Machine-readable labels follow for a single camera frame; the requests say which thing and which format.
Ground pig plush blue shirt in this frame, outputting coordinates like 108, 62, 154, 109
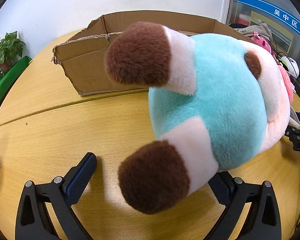
104, 22, 293, 215

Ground white panda plush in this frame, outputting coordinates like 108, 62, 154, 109
279, 56, 300, 79

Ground pink plush toy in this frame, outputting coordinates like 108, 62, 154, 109
251, 31, 273, 55

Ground grey printed cloth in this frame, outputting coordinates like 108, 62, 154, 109
231, 23, 273, 41

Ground green table cloth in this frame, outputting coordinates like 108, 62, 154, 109
0, 56, 32, 104

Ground potted green plant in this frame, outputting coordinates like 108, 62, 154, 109
0, 31, 26, 80

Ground cardboard box tray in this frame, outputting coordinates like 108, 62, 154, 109
52, 10, 251, 96

